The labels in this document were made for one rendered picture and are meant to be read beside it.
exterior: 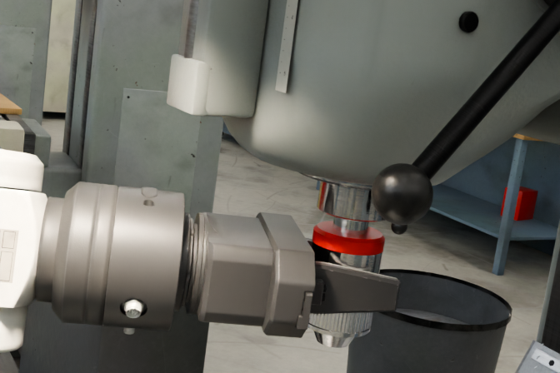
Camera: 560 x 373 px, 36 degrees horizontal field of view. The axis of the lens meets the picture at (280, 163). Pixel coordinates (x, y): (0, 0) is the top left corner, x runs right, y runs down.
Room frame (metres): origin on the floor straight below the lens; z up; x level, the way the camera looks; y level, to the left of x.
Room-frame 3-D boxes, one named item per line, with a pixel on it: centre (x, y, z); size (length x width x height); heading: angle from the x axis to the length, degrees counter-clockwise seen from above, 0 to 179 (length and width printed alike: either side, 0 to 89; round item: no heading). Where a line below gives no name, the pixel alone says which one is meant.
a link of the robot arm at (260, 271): (0.54, 0.04, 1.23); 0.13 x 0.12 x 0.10; 10
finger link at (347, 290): (0.52, -0.06, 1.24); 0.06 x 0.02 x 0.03; 100
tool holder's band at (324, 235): (0.56, -0.05, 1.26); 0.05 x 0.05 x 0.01
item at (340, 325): (0.56, -0.05, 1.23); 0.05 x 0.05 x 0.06
